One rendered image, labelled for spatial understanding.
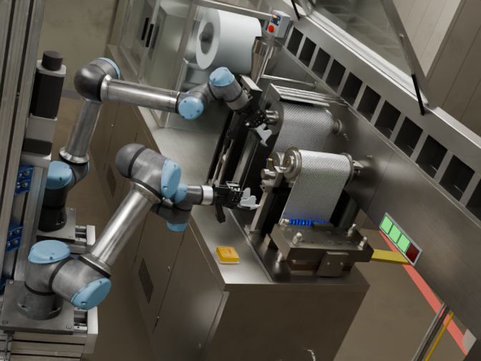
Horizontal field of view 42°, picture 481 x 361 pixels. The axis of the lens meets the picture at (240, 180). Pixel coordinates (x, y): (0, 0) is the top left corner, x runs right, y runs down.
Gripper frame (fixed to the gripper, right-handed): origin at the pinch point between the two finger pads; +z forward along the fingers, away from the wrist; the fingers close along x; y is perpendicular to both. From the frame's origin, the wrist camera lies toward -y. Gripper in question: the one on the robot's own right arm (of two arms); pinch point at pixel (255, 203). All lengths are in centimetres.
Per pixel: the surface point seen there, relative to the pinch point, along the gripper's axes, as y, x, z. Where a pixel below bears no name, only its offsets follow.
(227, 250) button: -16.6, -8.8, -10.1
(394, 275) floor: -108, 96, 191
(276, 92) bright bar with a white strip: 36.1, 31.2, 10.4
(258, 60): 35, 74, 19
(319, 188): 9.7, -0.2, 26.4
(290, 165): 16.8, 3.5, 11.5
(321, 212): -1.4, -0.1, 32.1
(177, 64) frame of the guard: 17, 102, -9
